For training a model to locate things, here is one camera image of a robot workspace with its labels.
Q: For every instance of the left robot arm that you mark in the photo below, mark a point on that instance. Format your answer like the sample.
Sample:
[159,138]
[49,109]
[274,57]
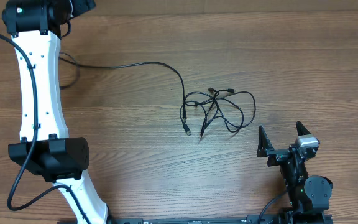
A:
[45,147]

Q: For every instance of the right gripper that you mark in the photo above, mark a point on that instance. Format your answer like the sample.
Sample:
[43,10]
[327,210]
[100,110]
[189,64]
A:
[278,155]

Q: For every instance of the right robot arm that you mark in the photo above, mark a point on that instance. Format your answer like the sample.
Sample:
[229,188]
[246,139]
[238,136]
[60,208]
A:
[309,195]

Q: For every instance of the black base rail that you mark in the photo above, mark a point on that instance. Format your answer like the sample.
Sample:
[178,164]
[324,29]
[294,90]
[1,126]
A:
[250,219]

